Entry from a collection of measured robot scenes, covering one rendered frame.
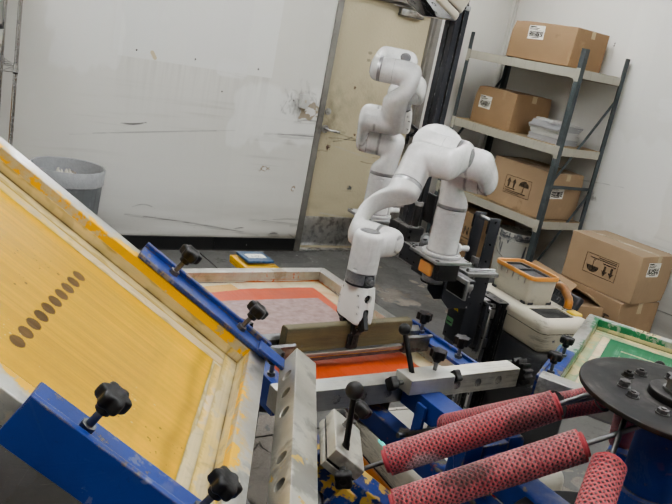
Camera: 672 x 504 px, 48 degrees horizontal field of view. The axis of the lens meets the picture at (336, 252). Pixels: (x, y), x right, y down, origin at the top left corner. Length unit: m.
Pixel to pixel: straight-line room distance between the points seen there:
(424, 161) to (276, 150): 3.97
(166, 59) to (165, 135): 0.52
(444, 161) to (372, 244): 0.31
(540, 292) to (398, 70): 1.01
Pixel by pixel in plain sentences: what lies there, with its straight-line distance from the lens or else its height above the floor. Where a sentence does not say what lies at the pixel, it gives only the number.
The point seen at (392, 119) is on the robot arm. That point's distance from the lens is 2.61.
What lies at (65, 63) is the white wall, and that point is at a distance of 5.25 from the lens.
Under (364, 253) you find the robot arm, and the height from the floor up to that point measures 1.26.
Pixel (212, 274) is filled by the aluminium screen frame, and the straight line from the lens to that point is 2.32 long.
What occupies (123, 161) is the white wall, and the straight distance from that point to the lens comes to 5.46.
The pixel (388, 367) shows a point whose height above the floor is 0.96.
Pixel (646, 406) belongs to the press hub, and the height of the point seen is 1.31.
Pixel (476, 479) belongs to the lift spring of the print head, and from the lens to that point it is 1.16.
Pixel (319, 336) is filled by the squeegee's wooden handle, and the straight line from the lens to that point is 1.86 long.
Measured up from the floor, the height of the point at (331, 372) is 0.96.
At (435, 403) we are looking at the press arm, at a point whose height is 1.04.
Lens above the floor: 1.74
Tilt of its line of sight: 16 degrees down
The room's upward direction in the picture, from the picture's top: 11 degrees clockwise
